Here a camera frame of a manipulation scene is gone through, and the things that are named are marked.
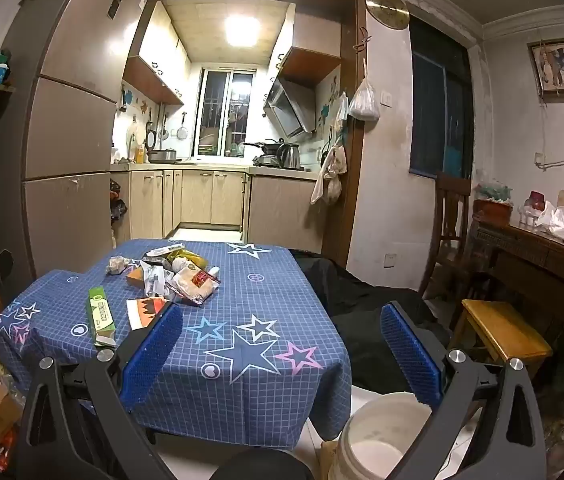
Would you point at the red lid jar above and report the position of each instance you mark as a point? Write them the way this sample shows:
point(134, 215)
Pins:
point(536, 205)

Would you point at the person's leg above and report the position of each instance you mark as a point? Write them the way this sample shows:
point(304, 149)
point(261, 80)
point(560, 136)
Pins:
point(262, 466)

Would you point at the blue star tablecloth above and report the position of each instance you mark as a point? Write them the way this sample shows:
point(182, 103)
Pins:
point(242, 310)

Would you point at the hanging beige cloth bags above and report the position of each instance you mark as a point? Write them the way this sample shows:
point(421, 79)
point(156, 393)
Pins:
point(329, 175)

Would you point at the white printed wrapper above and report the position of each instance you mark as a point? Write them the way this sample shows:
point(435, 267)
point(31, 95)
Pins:
point(154, 280)

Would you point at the barred kitchen window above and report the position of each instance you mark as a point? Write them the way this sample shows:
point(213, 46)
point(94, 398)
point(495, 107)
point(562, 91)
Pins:
point(224, 112)

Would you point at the black cloth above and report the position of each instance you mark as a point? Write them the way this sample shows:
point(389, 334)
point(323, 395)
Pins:
point(362, 320)

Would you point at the framed elephant picture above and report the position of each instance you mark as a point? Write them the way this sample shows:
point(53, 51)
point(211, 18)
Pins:
point(559, 67)

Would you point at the white plastic bucket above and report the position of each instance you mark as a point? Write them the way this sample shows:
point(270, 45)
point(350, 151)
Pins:
point(377, 435)

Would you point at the silver wrapper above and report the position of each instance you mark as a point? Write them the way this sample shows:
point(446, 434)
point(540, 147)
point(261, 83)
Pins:
point(159, 251)

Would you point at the yellow oil bottle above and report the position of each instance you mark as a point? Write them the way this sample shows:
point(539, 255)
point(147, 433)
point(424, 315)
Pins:
point(140, 154)

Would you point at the red label snack packet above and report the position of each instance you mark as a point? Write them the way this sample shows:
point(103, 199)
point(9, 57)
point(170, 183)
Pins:
point(192, 287)

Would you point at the grey cooking pot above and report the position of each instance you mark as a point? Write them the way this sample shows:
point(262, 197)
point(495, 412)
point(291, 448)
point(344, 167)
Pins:
point(162, 156)

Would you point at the hanging white plastic bag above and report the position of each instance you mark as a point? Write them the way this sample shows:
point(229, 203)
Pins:
point(364, 105)

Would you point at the long green box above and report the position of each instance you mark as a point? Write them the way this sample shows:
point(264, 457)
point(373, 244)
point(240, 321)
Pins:
point(99, 315)

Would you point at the small orange box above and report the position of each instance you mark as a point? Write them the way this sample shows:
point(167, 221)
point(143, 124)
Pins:
point(134, 278)

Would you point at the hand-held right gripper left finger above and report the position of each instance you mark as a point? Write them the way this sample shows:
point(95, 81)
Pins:
point(154, 355)

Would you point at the carved wooden sideboard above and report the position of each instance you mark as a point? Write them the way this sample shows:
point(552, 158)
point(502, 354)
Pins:
point(527, 270)

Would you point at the dark room window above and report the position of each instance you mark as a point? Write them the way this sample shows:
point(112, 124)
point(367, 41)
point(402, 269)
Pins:
point(439, 110)

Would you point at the dark wooden chair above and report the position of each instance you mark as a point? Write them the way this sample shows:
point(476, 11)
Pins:
point(454, 195)

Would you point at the white tissue wad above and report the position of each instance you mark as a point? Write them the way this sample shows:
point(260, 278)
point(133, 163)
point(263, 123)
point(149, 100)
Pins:
point(212, 272)

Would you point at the black plastic bag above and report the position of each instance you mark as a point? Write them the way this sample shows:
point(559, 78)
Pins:
point(118, 209)

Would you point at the beige wall cabinet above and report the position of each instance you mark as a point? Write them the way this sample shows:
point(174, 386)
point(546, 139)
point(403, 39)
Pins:
point(157, 55)
point(312, 45)

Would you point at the hanging metal strainer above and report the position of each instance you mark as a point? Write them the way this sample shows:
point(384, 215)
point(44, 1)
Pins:
point(182, 132)

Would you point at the black wok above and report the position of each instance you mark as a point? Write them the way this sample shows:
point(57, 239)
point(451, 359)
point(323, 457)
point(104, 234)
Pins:
point(269, 147)

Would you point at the steel kettle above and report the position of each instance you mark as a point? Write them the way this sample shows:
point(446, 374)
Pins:
point(289, 156)

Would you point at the wooden stool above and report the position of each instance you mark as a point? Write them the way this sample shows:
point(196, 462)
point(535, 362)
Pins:
point(502, 330)

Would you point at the gas stove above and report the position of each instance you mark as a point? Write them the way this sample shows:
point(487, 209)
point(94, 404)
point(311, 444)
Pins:
point(267, 161)

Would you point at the brown refrigerator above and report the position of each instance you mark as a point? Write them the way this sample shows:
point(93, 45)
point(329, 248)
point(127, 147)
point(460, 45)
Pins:
point(72, 125)

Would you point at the hanging ladle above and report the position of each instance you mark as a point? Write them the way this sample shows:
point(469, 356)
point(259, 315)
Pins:
point(163, 132)

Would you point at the white wall socket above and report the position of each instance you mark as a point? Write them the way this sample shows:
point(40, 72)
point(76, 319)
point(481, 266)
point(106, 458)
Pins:
point(540, 159)
point(390, 260)

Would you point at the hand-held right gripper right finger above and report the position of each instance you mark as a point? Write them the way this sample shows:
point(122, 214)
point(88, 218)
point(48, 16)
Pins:
point(409, 355)

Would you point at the yellow packet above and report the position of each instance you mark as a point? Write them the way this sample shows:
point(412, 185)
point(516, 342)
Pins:
point(192, 260)

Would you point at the steel range hood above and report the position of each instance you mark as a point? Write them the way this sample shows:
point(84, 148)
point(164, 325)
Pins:
point(287, 107)

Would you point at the paper ball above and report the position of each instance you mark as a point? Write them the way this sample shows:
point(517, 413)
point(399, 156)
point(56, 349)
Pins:
point(118, 264)

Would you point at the white light switch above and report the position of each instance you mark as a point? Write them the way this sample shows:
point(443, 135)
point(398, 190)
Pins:
point(387, 98)

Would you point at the beige kitchen base cabinets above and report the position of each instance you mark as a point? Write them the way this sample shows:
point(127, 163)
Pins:
point(212, 197)

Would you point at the orange and white card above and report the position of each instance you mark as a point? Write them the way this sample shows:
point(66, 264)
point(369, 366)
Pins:
point(139, 312)

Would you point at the round gold wall clock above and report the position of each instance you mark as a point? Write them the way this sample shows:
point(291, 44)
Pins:
point(387, 7)

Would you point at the basket of flowers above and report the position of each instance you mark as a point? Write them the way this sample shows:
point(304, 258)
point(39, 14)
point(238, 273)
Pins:
point(492, 210)

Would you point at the flat cardboard piece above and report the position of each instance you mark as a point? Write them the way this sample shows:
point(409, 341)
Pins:
point(329, 460)

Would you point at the square ceiling light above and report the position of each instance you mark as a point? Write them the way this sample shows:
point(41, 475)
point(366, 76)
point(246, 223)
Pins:
point(241, 30)

